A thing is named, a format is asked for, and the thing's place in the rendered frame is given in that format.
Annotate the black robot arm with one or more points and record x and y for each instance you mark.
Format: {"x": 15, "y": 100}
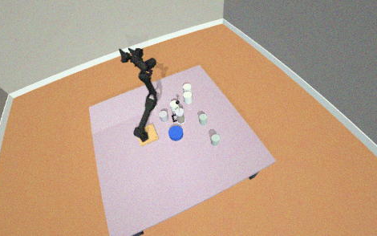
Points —
{"x": 146, "y": 79}

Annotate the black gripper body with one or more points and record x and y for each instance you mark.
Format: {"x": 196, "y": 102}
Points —
{"x": 127, "y": 56}

